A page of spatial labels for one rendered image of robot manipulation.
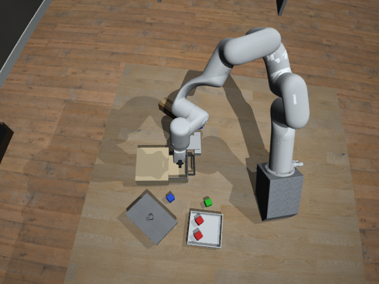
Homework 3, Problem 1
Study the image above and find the red block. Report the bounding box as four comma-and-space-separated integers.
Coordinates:
195, 216, 204, 226
194, 231, 203, 241

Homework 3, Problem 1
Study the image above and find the green block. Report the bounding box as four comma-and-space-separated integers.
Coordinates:
204, 198, 213, 207

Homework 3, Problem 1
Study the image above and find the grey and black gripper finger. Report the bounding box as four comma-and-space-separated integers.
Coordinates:
177, 160, 184, 168

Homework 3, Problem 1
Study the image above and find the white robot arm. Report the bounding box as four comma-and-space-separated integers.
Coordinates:
169, 27, 310, 177

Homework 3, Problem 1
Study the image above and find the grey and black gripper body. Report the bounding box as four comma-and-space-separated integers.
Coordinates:
173, 149, 186, 163

